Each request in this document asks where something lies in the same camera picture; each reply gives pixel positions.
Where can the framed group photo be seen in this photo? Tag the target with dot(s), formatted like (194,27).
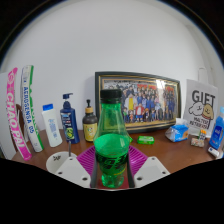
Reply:
(150,100)

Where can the blue hand sanitizer bottle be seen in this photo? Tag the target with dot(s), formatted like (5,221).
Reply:
(218,131)

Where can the pink shuttlecock tube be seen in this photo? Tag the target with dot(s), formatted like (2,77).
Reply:
(16,113)

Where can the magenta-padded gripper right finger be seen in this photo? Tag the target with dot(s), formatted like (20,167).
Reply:
(151,170)

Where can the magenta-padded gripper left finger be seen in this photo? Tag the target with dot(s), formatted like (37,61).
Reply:
(71,170)

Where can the white and green shuttlecock tube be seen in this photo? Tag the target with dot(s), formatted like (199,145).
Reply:
(30,106)

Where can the small green packet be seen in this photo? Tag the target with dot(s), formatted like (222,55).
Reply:
(145,140)

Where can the small brown snack packet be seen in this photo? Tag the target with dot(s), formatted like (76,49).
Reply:
(197,142)

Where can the dark amber pump bottle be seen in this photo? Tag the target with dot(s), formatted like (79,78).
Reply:
(90,126)

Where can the green plastic drink bottle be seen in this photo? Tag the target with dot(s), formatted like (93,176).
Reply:
(111,146)

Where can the thin grey stirrer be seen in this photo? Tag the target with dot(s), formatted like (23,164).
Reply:
(69,148)

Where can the blue pump bottle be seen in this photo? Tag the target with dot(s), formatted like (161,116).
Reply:
(70,125)

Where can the blue tissue pack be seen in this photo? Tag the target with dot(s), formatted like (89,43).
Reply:
(177,132)

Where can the white gift bag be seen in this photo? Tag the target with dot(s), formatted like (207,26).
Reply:
(201,106)

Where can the white lotion bottle blue cap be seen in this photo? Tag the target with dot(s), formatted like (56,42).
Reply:
(52,128)

